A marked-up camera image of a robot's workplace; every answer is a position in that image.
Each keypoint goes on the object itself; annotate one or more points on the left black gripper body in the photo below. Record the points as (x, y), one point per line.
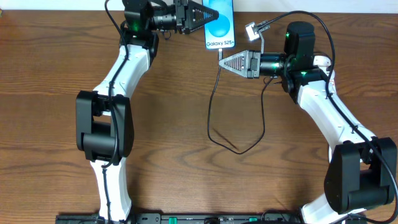
(181, 16)

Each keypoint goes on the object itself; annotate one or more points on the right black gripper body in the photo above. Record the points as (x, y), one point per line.
(254, 64)

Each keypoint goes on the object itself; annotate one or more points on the blue Galaxy smartphone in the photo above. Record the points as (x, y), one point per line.
(219, 34)

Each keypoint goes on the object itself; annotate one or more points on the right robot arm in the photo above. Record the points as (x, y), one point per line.
(362, 167)

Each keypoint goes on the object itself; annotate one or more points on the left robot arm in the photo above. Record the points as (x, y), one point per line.
(104, 122)

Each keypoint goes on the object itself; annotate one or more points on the white USB charger plug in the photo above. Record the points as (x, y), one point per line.
(322, 62)

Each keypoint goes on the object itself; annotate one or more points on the white power strip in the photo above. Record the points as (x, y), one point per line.
(331, 84)

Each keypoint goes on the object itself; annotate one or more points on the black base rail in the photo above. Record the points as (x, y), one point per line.
(156, 218)

